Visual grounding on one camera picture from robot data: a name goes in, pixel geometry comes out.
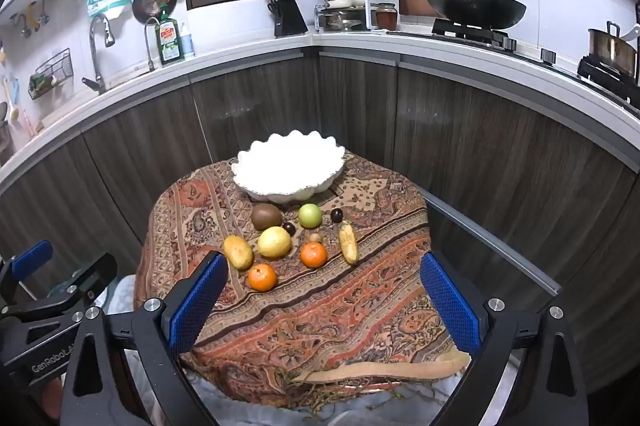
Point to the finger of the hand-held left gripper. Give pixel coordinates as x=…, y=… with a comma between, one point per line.
x=92, y=273
x=32, y=256

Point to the small yellow banana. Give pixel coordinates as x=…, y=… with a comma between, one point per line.
x=348, y=245

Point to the yellow lemon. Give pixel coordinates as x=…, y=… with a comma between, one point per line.
x=274, y=242

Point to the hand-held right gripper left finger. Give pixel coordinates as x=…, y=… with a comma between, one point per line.
x=197, y=306

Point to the wood-grain kitchen base cabinet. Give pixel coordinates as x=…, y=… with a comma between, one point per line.
x=475, y=141

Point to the small tan round fruit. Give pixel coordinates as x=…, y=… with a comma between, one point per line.
x=313, y=237

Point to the black gas stove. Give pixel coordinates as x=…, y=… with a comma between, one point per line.
x=530, y=49

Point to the brown kiwi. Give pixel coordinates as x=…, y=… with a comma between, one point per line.
x=266, y=216

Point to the green dish soap bottle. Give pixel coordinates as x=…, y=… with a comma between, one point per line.
x=169, y=40

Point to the dark purple plum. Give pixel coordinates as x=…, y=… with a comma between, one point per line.
x=288, y=228
x=337, y=215

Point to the glass jar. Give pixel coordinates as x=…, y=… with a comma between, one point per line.
x=386, y=17

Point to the black wok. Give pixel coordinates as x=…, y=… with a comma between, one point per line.
x=475, y=14

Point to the thin chrome faucet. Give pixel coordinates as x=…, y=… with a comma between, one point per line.
x=148, y=46

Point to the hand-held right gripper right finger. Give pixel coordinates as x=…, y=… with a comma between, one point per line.
x=450, y=306

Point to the paisley patterned tablecloth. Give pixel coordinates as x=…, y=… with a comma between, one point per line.
x=310, y=321

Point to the orange tangerine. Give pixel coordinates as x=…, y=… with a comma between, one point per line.
x=313, y=254
x=262, y=277

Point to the grey metal rail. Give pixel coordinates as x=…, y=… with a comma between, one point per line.
x=500, y=246

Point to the white scalloped bowl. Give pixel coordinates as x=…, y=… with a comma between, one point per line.
x=287, y=166

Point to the white kitchen countertop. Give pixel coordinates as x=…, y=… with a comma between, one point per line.
x=360, y=40

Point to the clear plastic bottle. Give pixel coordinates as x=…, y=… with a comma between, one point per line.
x=186, y=44

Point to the steel pot under rack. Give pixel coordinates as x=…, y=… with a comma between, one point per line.
x=340, y=20

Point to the tall chrome faucet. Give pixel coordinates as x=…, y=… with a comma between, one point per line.
x=96, y=56

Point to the black knife block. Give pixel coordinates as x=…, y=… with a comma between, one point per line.
x=290, y=16

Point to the yellow mango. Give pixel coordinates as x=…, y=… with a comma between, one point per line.
x=237, y=252

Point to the green apple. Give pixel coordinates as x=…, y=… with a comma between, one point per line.
x=310, y=215

